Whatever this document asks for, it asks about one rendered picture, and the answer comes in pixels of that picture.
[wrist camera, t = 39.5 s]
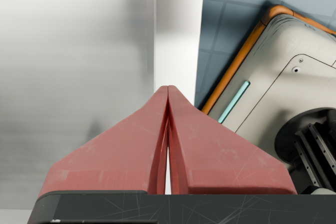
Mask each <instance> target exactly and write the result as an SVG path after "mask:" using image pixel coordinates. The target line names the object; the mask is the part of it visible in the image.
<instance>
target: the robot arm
mask: <svg viewBox="0 0 336 224"><path fill-rule="evenodd" d="M167 159H169V175H170V192H171V194H165V192H166V176H167ZM27 224H336V194H297V191H296V189H295V186H294V184H293V181H292V179H291V177H290V174H289V172H288V170H287V168H286V166H285V165H284V164H283V163H282V162H281V161H279V160H277V159H276V158H274V157H273V156H271V155H270V154H268V153H266V152H265V151H263V150H262V149H260V148H258V147H257V146H255V145H254V144H252V143H251V142H249V141H247V140H246V139H244V138H243V137H241V136H239V135H238V134H236V133H235V132H233V131H232V130H230V129H228V128H227V127H225V126H224V125H222V124H221V123H219V122H217V121H216V120H214V119H213V118H211V117H209V116H208V115H206V114H205V113H203V112H202V111H200V110H198V109H197V108H196V107H194V106H193V105H192V104H191V103H190V101H189V100H188V99H187V98H186V97H185V96H184V95H183V94H182V92H181V91H180V90H179V89H178V88H177V87H176V86H175V85H168V86H167V85H162V86H160V87H159V88H158V89H157V91H156V92H155V93H154V94H153V95H152V96H151V97H150V99H149V100H148V101H147V102H146V103H145V104H144V105H143V106H142V107H141V108H140V109H138V110H137V111H135V112H134V113H132V114H131V115H129V116H127V117H126V118H124V119H123V120H121V121H120V122H118V123H116V124H115V125H113V126H112V127H110V128H109V129H107V130H105V131H104V132H102V133H101V134H99V135H98V136H96V137H94V138H93V139H91V140H90V141H88V142H87V143H85V144H83V145H82V146H80V147H79V148H77V149H76V150H74V151H72V152H71V153H69V154H68V155H66V156H65V157H63V158H61V159H60V160H58V161H57V162H55V163H54V164H53V165H52V166H51V168H50V169H49V171H48V173H47V175H46V178H45V180H44V183H43V185H42V188H41V190H40V192H39V195H38V197H37V200H36V202H35V205H34V207H33V210H32V212H31V214H30V217H29V219H28V222H27Z"/></svg>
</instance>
